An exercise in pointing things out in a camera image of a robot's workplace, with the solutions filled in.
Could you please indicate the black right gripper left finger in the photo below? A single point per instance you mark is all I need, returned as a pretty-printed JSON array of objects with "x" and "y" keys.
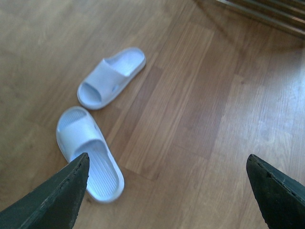
[{"x": 54, "y": 204}]

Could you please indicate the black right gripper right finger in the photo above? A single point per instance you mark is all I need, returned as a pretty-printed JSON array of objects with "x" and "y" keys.
[{"x": 280, "y": 198}]

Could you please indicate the black metal shoe rack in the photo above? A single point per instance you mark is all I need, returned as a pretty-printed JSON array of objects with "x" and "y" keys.
[{"x": 286, "y": 15}]

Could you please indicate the light blue slide sandal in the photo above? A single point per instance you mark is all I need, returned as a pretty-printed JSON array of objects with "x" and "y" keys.
[
  {"x": 77, "y": 133},
  {"x": 110, "y": 77}
]

